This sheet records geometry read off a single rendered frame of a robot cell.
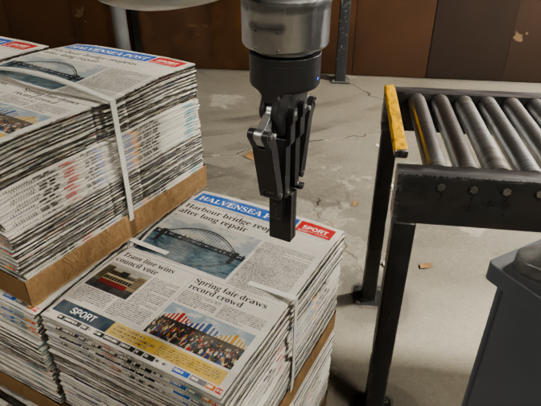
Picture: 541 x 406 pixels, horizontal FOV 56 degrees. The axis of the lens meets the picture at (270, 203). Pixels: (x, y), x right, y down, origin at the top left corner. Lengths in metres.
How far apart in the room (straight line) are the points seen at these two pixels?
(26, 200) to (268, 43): 0.36
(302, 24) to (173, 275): 0.41
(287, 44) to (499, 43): 3.93
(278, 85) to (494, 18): 3.86
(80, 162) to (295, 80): 0.33
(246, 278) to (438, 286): 1.42
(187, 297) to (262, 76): 0.33
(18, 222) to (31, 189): 0.04
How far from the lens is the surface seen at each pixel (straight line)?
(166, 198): 0.87
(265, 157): 0.55
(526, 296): 0.52
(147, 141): 0.81
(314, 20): 0.51
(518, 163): 1.24
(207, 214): 0.88
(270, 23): 0.50
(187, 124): 0.87
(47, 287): 0.75
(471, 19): 4.30
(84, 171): 0.73
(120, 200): 0.79
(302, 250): 0.79
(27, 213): 0.70
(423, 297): 2.03
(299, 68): 0.52
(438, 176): 1.11
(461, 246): 2.34
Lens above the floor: 1.31
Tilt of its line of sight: 32 degrees down
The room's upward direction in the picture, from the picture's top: straight up
